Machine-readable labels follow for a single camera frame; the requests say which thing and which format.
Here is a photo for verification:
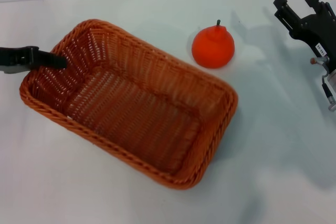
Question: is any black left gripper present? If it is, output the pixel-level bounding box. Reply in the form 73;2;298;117
0;46;67;74

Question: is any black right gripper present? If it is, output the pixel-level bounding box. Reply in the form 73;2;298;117
272;0;336;60

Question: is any orange woven wicker basket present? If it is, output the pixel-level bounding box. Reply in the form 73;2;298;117
19;19;239;191

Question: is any grey cable with metal fitting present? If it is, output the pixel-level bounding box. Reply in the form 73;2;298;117
321;74;336;112

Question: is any orange toy fruit with stem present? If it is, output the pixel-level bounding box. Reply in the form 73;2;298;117
192;19;235;70

